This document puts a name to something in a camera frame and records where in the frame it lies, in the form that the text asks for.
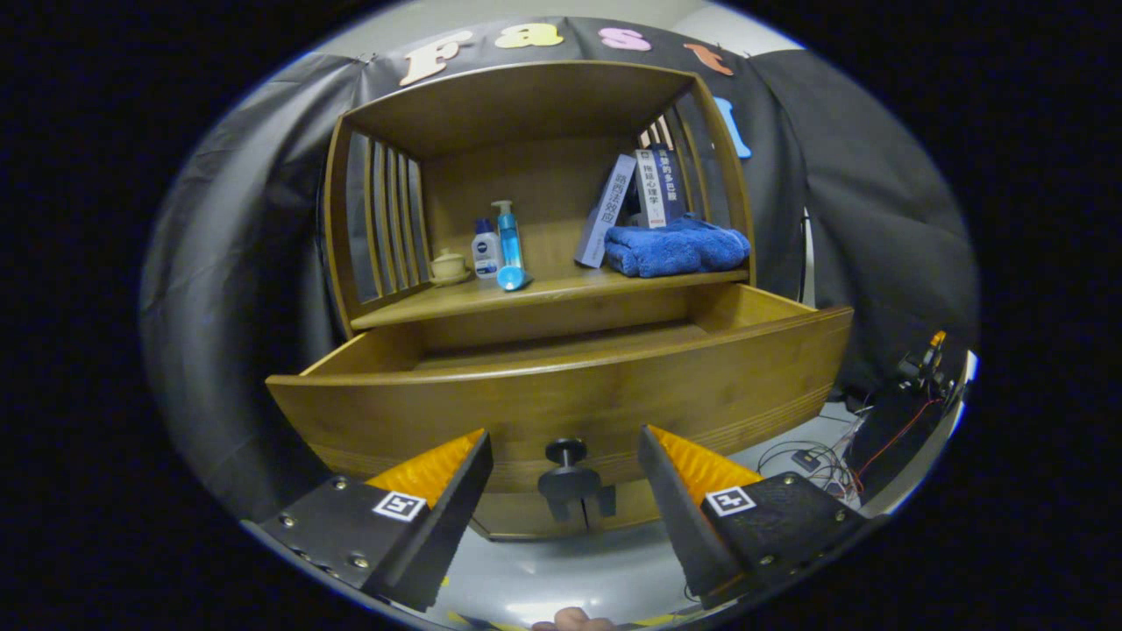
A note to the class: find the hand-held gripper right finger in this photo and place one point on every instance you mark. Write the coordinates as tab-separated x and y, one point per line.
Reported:
679	517

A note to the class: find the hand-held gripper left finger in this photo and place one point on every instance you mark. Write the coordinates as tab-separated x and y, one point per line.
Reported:
451	517

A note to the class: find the wooden drawer with black knob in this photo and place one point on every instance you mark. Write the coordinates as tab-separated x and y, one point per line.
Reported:
570	403

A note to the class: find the blue and white tube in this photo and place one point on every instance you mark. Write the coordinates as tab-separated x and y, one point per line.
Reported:
511	279

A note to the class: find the wooden cabinet door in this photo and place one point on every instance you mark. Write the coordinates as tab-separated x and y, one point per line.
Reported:
627	514
517	526

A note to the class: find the wooden countertop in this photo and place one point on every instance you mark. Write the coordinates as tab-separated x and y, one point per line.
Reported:
561	289

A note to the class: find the wooden cabinet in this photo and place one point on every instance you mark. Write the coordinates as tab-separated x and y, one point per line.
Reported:
543	105

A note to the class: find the small black adapter box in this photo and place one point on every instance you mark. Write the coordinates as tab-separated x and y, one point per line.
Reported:
805	458

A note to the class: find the black board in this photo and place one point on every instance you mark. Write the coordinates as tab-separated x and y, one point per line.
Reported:
912	456

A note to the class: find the beige lidded teacup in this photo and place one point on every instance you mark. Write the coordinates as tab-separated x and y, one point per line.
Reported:
449	267

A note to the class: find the white lotion bottle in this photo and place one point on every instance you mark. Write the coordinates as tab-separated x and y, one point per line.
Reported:
486	254

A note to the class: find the blue towel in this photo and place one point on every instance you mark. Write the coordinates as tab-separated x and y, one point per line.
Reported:
675	250

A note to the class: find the blue pump bottle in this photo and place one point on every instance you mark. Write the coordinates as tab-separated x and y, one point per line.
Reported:
509	241

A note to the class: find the black and orange device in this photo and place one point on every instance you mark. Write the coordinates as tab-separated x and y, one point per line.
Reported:
920	364

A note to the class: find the grey book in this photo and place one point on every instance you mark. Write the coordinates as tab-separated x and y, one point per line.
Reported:
605	210

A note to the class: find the white desk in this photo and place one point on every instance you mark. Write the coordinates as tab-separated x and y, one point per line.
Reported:
966	377

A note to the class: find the white book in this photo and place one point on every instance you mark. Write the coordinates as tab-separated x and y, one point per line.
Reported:
650	188

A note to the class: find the dark blue book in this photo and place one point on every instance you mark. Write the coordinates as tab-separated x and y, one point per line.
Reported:
677	184

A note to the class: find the black backdrop cloth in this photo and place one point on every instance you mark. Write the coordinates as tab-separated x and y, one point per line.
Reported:
237	219

